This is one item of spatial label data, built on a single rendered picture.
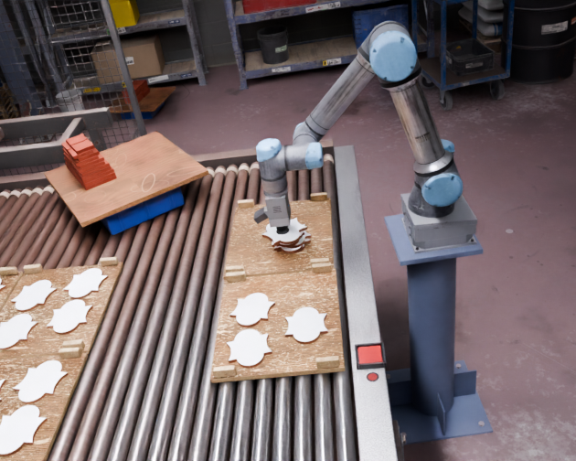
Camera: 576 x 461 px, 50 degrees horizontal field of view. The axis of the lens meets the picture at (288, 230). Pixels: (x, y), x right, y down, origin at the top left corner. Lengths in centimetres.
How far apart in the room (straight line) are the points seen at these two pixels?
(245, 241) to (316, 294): 39
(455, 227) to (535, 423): 100
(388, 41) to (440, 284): 91
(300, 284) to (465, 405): 111
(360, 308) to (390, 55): 70
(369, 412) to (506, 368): 144
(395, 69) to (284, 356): 80
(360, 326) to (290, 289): 25
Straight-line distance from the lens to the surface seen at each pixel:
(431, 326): 234
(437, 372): 252
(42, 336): 201
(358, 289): 188
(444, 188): 185
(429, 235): 205
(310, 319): 175
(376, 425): 154
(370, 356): 166
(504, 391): 284
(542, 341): 306
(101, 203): 234
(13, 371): 194
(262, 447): 153
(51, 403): 179
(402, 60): 169
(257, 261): 201
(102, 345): 192
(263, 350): 169
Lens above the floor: 213
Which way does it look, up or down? 34 degrees down
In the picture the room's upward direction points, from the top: 9 degrees counter-clockwise
